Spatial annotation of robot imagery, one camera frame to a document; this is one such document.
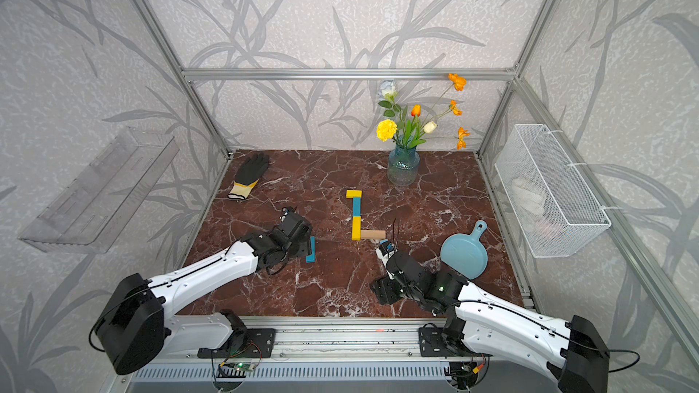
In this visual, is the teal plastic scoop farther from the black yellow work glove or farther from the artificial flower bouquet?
the black yellow work glove

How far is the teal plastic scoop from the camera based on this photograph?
2.98ft

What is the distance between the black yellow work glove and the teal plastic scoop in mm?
782

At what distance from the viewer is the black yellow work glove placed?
110 cm
